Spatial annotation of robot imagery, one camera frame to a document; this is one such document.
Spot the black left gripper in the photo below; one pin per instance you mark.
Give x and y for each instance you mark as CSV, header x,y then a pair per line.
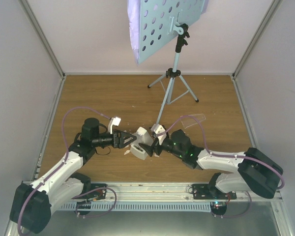
x,y
118,142

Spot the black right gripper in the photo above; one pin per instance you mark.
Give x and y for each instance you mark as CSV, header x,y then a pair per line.
x,y
149,149

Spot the clear metronome front cover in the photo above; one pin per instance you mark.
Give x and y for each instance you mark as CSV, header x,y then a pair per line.
x,y
192,120

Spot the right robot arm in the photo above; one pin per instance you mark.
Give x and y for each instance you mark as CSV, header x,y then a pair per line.
x,y
251,170

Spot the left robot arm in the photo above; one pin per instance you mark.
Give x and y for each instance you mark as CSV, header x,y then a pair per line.
x,y
34,204

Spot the white debris flakes pile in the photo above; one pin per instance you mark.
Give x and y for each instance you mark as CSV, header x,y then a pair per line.
x,y
127,152

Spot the light blue music stand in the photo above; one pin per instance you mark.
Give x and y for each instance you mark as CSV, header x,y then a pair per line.
x,y
160,22

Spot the lilac sheet music paper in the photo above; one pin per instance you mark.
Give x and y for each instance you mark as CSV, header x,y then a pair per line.
x,y
133,11

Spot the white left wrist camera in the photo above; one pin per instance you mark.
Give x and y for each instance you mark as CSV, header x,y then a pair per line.
x,y
114,121

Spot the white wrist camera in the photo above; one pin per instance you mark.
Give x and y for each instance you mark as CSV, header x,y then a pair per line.
x,y
114,121
158,132

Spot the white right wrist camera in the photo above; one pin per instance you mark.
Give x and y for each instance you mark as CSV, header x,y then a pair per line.
x,y
158,132

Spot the grey slotted cable duct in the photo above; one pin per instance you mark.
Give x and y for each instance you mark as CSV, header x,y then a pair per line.
x,y
148,206

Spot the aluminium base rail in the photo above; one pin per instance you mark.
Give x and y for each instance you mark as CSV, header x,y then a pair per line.
x,y
160,191

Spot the left aluminium frame post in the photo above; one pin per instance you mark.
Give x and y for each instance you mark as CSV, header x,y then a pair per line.
x,y
41,35

